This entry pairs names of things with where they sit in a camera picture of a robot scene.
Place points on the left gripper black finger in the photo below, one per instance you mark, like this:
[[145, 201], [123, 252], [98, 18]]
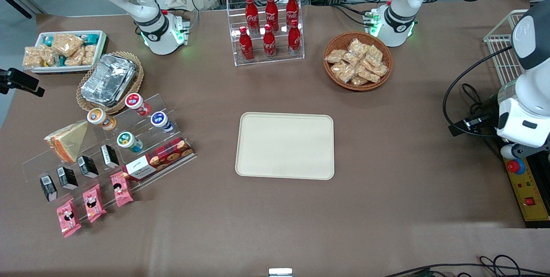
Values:
[[472, 123], [533, 151]]

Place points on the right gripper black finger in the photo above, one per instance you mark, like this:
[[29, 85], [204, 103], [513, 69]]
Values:
[[21, 80]]

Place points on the triangle sandwich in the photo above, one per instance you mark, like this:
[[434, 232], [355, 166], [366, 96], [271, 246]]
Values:
[[68, 139]]

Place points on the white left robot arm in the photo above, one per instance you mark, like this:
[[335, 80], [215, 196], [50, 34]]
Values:
[[401, 15]]

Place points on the beige rectangular tray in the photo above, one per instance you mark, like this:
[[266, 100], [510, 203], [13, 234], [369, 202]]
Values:
[[284, 146]]

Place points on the clear-wrapped rice cracker pack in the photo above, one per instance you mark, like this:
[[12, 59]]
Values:
[[74, 58], [32, 58], [89, 55], [368, 74], [359, 81], [343, 72], [335, 56], [380, 70], [374, 55], [357, 47], [351, 59], [49, 56], [68, 44]]

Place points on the black machine yellow control panel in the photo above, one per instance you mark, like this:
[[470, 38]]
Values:
[[530, 191]]

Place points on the teal wrapped snack pack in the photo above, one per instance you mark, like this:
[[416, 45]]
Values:
[[90, 38], [47, 41]]

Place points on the orange lid yogurt cup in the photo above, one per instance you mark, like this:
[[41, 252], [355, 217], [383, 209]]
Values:
[[98, 117]]

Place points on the silver foil lidded container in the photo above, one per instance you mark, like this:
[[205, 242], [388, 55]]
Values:
[[107, 79]]

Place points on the white rectangular plastic bin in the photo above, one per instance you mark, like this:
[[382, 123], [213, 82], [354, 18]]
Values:
[[102, 49]]

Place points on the clear acrylic stepped display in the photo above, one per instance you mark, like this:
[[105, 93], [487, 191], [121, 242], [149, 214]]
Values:
[[38, 169]]

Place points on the brown table cover sheet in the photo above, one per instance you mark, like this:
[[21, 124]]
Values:
[[386, 161]]

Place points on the small black drink carton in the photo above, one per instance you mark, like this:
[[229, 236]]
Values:
[[48, 188], [87, 166], [109, 156], [67, 178]]

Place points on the red lid yogurt cup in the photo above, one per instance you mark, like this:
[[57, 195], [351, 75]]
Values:
[[135, 101]]

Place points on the oval wicker basket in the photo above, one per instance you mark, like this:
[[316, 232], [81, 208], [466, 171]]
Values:
[[138, 77]]

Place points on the green lid yogurt cup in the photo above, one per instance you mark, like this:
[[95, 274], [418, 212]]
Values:
[[126, 140]]

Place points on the pink snack packet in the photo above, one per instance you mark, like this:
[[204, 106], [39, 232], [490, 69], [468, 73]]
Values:
[[68, 217], [94, 203], [121, 189]]

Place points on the blue lid yogurt cup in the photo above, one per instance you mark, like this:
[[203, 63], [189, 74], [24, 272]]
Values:
[[160, 119]]

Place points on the red cookie box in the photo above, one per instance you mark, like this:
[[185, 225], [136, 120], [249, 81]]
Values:
[[159, 159]]

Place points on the round wicker basket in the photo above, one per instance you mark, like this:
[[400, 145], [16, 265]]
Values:
[[335, 38]]

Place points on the clear acrylic bottle rack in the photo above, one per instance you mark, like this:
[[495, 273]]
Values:
[[296, 60]]

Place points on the red cola bottle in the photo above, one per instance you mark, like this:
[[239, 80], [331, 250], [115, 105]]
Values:
[[271, 10], [252, 13], [246, 45], [269, 43], [292, 8], [294, 38]]

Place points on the white rectangular device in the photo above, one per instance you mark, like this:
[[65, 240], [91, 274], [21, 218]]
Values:
[[280, 272]]

